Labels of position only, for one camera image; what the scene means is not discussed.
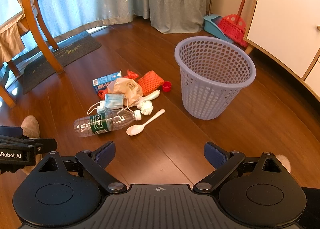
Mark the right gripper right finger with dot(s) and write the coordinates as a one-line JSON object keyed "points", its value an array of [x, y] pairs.
{"points": [[224, 163]]}

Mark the beige slipper foot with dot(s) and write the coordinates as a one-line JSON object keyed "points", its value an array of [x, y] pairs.
{"points": [[285, 162], [31, 129]]}

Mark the white wooden cabinet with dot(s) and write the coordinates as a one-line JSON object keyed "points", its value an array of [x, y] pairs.
{"points": [[288, 32]]}

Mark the purple plastic waste basket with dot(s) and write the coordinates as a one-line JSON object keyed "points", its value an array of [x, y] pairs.
{"points": [[213, 72]]}

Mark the beige slipper right foot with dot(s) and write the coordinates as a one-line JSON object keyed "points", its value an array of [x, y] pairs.
{"points": [[285, 162]]}

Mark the plastic bag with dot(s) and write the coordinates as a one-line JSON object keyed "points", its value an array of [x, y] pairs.
{"points": [[131, 91]]}

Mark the red plastic wrapper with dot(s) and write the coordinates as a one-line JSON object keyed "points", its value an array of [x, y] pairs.
{"points": [[130, 75]]}

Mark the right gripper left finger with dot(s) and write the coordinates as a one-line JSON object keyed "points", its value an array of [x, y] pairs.
{"points": [[94, 164]]}

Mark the clear plastic water bottle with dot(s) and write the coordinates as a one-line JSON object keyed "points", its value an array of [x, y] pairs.
{"points": [[101, 123]]}

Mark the blue dustpan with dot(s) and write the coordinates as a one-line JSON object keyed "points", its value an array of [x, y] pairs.
{"points": [[211, 26]]}

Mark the white plastic spoon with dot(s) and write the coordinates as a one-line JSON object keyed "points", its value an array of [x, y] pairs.
{"points": [[138, 128]]}

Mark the dark door mat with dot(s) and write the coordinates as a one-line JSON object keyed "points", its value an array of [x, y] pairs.
{"points": [[69, 51]]}

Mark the wooden chair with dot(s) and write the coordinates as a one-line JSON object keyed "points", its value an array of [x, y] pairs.
{"points": [[29, 19]]}

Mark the beige slipper left foot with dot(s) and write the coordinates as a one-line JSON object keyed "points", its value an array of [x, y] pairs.
{"points": [[31, 129]]}

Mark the blue face mask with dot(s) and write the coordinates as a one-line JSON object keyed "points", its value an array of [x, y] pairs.
{"points": [[111, 102]]}

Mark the red bottle cap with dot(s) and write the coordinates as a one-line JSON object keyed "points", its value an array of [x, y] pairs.
{"points": [[166, 87]]}

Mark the red broom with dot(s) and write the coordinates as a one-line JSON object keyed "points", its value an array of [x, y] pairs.
{"points": [[233, 26]]}

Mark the blue milk carton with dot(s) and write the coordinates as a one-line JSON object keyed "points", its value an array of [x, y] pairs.
{"points": [[100, 84]]}

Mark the white tissue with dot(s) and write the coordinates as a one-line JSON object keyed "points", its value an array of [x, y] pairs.
{"points": [[145, 107]]}

